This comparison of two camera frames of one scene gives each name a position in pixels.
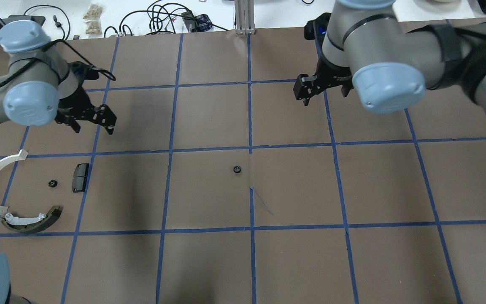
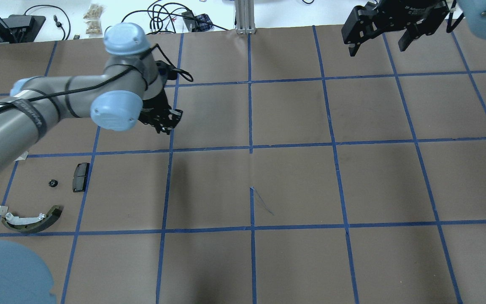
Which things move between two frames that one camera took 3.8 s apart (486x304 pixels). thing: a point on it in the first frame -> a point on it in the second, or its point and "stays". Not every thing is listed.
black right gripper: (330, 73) -> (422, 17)
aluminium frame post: (244, 17) stays
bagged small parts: (92, 18) stays
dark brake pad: (79, 177) stays
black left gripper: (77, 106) -> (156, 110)
